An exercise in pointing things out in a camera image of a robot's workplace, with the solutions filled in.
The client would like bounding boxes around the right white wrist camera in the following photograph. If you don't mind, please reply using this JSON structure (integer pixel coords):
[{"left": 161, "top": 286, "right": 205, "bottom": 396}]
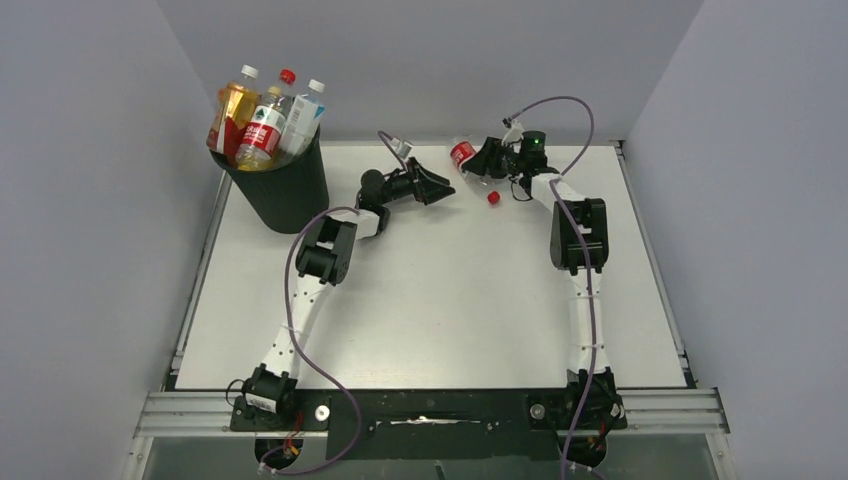
[{"left": 501, "top": 118, "right": 525, "bottom": 147}]

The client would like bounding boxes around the clear bottle blue white label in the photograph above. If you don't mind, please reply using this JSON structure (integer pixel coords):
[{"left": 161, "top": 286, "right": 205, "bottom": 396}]
[{"left": 278, "top": 79, "right": 326, "bottom": 165}]

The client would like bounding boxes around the clear bottle red blue label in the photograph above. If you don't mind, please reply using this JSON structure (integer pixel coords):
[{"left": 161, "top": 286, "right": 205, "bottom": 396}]
[{"left": 448, "top": 137, "right": 501, "bottom": 207}]

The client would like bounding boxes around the gold red tea bottle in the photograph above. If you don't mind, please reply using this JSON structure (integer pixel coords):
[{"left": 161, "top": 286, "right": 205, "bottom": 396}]
[{"left": 206, "top": 64, "right": 261, "bottom": 166}]

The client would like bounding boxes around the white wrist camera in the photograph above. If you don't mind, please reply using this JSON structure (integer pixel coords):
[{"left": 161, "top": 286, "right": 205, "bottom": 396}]
[
  {"left": 389, "top": 137, "right": 413, "bottom": 161},
  {"left": 501, "top": 118, "right": 525, "bottom": 147}
]

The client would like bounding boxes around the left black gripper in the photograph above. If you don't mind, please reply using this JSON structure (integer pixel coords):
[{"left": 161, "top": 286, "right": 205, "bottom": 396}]
[{"left": 379, "top": 158, "right": 455, "bottom": 206}]

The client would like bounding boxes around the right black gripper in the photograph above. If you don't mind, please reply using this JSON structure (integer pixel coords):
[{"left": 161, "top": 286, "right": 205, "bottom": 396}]
[{"left": 463, "top": 139, "right": 525, "bottom": 180}]

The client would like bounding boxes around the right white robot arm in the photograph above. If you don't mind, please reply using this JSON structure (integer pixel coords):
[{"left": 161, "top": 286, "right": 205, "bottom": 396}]
[{"left": 449, "top": 131, "right": 627, "bottom": 433}]

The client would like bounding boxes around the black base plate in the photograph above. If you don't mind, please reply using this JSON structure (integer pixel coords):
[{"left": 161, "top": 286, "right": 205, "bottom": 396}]
[{"left": 228, "top": 387, "right": 628, "bottom": 468}]

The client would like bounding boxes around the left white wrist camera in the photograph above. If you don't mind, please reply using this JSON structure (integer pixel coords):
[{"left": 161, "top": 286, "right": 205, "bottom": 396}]
[{"left": 389, "top": 137, "right": 413, "bottom": 161}]

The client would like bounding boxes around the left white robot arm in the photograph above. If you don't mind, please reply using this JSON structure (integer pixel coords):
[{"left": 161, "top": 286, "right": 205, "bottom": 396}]
[{"left": 230, "top": 157, "right": 456, "bottom": 432}]

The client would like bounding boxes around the black plastic waste bin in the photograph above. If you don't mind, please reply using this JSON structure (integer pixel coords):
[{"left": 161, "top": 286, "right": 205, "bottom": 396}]
[{"left": 210, "top": 132, "right": 330, "bottom": 234}]

